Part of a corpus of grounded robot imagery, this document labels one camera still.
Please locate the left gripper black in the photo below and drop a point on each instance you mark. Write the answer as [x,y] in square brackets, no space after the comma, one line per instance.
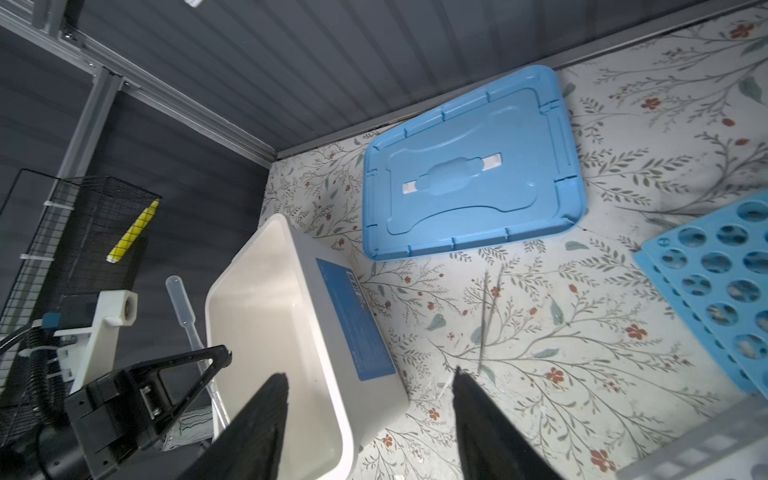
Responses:
[114,417]

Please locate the yellow marker in basket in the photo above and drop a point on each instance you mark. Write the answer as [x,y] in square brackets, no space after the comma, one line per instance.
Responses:
[132,234]

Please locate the white plastic storage bin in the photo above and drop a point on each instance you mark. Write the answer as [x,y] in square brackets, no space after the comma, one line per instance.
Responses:
[292,305]

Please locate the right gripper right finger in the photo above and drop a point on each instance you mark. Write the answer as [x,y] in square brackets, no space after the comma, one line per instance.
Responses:
[489,445]

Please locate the blue plastic bin lid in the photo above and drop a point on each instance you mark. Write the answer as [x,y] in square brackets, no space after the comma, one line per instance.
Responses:
[498,164]

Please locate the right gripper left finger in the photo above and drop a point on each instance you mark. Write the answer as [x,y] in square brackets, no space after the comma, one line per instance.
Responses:
[250,447]

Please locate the white test tube rack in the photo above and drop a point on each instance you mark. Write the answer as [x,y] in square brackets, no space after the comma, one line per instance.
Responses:
[732,445]

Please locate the blue test tube rack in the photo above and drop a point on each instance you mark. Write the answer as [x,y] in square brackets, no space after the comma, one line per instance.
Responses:
[713,273]

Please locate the black wire side basket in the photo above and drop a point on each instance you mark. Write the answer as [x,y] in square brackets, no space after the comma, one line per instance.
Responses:
[55,236]

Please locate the clear plastic pipette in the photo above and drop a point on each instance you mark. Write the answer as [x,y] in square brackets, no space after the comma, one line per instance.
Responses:
[186,317]

